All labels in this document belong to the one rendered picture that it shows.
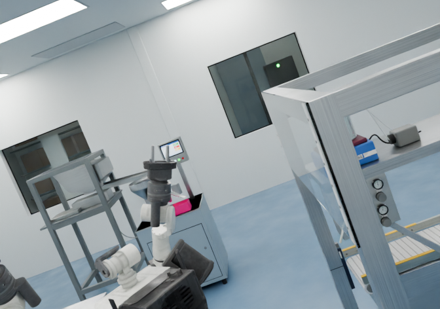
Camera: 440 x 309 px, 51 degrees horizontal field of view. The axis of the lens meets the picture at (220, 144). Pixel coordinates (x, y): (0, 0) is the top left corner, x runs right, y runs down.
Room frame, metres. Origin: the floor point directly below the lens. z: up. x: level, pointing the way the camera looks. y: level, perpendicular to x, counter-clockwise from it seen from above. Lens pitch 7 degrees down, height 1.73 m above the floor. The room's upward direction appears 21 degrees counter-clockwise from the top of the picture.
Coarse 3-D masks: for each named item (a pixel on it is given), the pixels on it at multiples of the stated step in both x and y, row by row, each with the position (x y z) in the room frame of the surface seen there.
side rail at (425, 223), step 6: (438, 216) 1.89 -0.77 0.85; (420, 222) 1.90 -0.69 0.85; (426, 222) 1.90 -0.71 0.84; (432, 222) 1.89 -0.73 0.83; (438, 222) 1.89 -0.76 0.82; (408, 228) 1.90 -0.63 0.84; (414, 228) 1.90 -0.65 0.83; (420, 228) 1.90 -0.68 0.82; (390, 234) 1.90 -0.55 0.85; (396, 234) 1.90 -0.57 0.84; (402, 234) 1.90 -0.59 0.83; (390, 240) 1.90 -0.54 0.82; (342, 252) 1.92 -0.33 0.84; (348, 252) 1.91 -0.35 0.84; (354, 252) 1.91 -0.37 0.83
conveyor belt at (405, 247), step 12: (432, 228) 1.88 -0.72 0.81; (396, 240) 1.90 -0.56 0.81; (408, 240) 1.86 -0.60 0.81; (432, 240) 1.78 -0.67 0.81; (396, 252) 1.80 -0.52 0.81; (408, 252) 1.76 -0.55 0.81; (420, 252) 1.73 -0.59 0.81; (348, 264) 1.88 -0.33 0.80; (360, 264) 1.81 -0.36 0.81; (420, 264) 1.65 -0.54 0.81; (360, 276) 1.73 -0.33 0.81
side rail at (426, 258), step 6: (432, 252) 1.63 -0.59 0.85; (438, 252) 1.63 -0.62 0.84; (420, 258) 1.63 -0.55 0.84; (426, 258) 1.63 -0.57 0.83; (432, 258) 1.63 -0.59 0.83; (402, 264) 1.64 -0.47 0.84; (408, 264) 1.63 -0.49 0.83; (414, 264) 1.63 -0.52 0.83; (402, 270) 1.64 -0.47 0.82; (366, 276) 1.64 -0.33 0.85; (366, 282) 1.64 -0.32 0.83
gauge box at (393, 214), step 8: (376, 176) 1.60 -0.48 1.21; (384, 176) 1.60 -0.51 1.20; (368, 184) 1.61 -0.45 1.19; (384, 184) 1.60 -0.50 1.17; (376, 192) 1.60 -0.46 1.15; (384, 192) 1.60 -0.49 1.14; (376, 200) 1.61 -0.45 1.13; (392, 200) 1.60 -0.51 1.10; (376, 208) 1.61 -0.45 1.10; (392, 208) 1.60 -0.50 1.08; (392, 216) 1.60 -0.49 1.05; (336, 224) 1.67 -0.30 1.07; (344, 232) 1.61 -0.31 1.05
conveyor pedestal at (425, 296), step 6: (438, 288) 1.67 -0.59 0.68; (420, 294) 1.68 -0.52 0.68; (426, 294) 1.68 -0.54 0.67; (432, 294) 1.68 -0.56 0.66; (438, 294) 1.67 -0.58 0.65; (414, 300) 1.68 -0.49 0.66; (420, 300) 1.68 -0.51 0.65; (426, 300) 1.68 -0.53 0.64; (432, 300) 1.68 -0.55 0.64; (438, 300) 1.67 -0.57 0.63; (414, 306) 1.68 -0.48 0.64; (420, 306) 1.68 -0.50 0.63; (426, 306) 1.68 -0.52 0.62; (432, 306) 1.68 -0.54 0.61; (438, 306) 1.67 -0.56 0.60
